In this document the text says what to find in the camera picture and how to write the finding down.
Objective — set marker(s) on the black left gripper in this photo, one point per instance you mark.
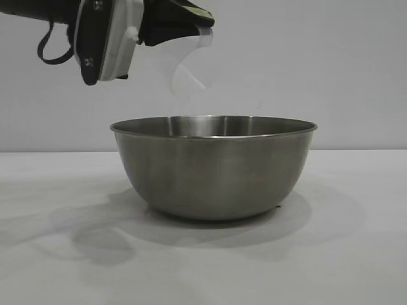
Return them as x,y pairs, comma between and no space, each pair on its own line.
90,41

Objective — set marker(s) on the clear plastic measuring cup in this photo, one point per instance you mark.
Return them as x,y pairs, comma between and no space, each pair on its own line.
187,63

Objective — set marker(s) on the stainless steel mixing bowl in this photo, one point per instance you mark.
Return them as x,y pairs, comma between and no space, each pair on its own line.
213,171

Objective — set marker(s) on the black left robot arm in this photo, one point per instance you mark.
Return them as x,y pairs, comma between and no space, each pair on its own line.
31,9

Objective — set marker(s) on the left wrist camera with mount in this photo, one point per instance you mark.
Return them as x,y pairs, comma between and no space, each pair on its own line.
119,47

